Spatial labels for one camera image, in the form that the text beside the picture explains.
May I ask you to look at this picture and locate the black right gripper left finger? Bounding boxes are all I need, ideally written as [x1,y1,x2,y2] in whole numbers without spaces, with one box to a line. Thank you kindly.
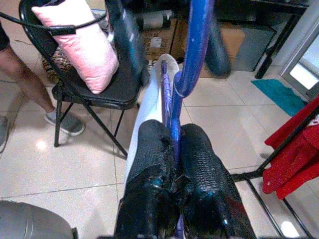
[114,119,181,239]

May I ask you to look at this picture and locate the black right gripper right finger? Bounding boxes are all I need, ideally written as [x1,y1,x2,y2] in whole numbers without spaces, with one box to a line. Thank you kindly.
[180,123,257,239]

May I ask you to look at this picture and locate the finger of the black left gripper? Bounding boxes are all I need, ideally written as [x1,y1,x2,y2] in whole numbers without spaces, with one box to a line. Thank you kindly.
[206,17,231,77]
[107,0,150,87]

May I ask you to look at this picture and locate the purple plastic hanger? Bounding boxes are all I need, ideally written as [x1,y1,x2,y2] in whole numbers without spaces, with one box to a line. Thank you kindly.
[160,0,215,239]

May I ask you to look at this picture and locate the plain white T-shirt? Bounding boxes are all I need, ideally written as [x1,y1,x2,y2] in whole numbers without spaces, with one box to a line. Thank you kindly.
[123,53,180,181]

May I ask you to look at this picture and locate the large plain cardboard box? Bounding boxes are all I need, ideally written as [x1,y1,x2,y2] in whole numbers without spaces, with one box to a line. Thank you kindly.
[199,21,247,79]

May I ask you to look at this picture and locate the printed cardboard box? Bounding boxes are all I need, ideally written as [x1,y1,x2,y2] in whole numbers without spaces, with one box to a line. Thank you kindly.
[141,18,190,61]

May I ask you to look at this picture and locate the grey metal case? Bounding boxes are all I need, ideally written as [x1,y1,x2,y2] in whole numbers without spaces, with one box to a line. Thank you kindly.
[235,24,278,73]

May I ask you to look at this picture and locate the chrome and black clothes rack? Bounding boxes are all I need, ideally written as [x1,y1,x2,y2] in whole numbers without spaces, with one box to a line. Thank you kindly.
[231,106,319,239]

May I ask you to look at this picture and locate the pink pillow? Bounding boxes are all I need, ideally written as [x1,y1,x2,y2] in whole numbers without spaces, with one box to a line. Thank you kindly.
[31,0,120,95]

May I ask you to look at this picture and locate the black folding chair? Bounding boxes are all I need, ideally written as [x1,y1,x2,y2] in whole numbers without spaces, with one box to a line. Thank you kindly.
[18,0,152,160]

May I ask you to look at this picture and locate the black desk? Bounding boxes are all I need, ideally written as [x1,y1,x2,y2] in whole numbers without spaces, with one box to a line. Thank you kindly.
[129,0,310,80]

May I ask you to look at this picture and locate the teal floor mat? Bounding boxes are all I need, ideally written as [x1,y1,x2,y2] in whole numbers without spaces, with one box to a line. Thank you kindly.
[250,78,309,118]

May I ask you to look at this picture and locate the red shirt with white print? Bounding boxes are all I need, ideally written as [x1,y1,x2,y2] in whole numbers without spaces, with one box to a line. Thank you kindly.
[261,119,319,201]

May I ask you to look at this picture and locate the aluminium sliding glass door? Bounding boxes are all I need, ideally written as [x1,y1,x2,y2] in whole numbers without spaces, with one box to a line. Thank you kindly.
[278,0,319,102]

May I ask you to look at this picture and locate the grey sneaker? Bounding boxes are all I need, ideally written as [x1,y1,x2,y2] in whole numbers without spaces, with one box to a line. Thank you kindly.
[44,109,86,137]
[0,115,10,153]

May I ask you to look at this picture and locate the plain red shirt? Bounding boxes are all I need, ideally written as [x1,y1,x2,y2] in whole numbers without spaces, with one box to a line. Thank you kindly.
[264,95,319,172]

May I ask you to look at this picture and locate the person's bare leg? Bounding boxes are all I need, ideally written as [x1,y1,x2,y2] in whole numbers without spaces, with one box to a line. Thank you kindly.
[0,46,57,117]

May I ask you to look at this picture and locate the black shorts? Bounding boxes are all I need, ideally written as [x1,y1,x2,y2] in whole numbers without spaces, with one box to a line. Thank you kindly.
[0,21,11,52]

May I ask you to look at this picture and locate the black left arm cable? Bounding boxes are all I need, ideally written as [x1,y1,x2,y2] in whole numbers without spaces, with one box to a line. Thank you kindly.
[0,11,108,36]

